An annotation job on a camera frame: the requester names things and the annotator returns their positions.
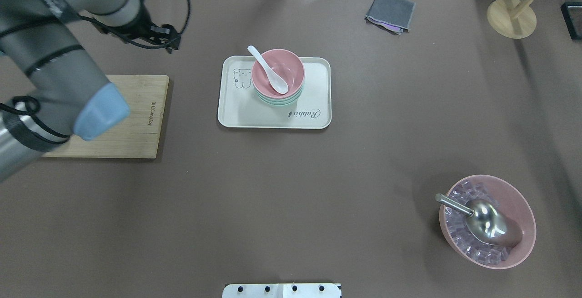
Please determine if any green bowl stack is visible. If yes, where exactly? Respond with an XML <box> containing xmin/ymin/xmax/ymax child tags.
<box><xmin>254</xmin><ymin>88</ymin><xmax>303</xmax><ymax>106</ymax></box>

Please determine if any bamboo cutting board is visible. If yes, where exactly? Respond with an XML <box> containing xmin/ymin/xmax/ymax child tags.
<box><xmin>44</xmin><ymin>75</ymin><xmax>169</xmax><ymax>159</ymax></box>

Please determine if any wooden cup tree stand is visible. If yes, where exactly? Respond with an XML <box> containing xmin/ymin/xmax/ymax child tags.
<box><xmin>486</xmin><ymin>0</ymin><xmax>537</xmax><ymax>39</ymax></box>

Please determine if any metal ice scoop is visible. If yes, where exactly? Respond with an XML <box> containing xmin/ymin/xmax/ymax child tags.
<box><xmin>435</xmin><ymin>193</ymin><xmax>516</xmax><ymax>247</ymax></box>

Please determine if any black tray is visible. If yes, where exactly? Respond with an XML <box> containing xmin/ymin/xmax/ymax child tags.
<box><xmin>561</xmin><ymin>2</ymin><xmax>582</xmax><ymax>40</ymax></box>

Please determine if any white ceramic spoon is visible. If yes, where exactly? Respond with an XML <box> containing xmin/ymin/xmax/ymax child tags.
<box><xmin>247</xmin><ymin>45</ymin><xmax>289</xmax><ymax>95</ymax></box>

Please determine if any cream rabbit tray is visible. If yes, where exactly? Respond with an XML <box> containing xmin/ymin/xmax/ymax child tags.
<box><xmin>217</xmin><ymin>56</ymin><xmax>332</xmax><ymax>130</ymax></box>

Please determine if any grey folded cloth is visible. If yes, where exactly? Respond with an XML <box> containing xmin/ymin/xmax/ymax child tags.
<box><xmin>364</xmin><ymin>0</ymin><xmax>416</xmax><ymax>35</ymax></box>

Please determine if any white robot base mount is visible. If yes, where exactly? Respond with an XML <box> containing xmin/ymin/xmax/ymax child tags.
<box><xmin>222</xmin><ymin>282</ymin><xmax>342</xmax><ymax>298</ymax></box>

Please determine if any small pink bowl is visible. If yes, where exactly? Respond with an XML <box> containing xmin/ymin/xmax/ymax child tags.
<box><xmin>251</xmin><ymin>49</ymin><xmax>305</xmax><ymax>101</ymax></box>

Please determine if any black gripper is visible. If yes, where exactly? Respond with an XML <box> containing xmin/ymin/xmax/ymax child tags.
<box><xmin>80</xmin><ymin>0</ymin><xmax>181</xmax><ymax>54</ymax></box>

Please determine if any large pink ice bowl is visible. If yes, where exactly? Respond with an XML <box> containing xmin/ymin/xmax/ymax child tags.
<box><xmin>438</xmin><ymin>174</ymin><xmax>537</xmax><ymax>270</ymax></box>

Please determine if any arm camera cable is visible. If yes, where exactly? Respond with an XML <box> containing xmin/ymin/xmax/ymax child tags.
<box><xmin>80</xmin><ymin>0</ymin><xmax>191</xmax><ymax>51</ymax></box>

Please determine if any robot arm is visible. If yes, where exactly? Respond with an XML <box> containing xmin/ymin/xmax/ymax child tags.
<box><xmin>0</xmin><ymin>0</ymin><xmax>181</xmax><ymax>180</ymax></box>

